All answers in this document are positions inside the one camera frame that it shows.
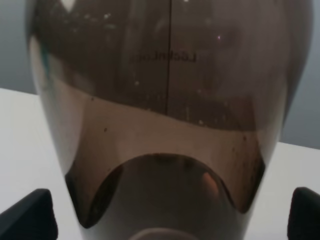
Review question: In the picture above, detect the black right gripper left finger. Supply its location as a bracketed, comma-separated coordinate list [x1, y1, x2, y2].
[0, 188, 58, 240]

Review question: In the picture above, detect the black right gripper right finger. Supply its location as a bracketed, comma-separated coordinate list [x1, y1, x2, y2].
[287, 187, 320, 240]

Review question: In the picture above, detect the brown translucent plastic bottle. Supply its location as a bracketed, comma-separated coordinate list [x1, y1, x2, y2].
[25, 0, 314, 240]

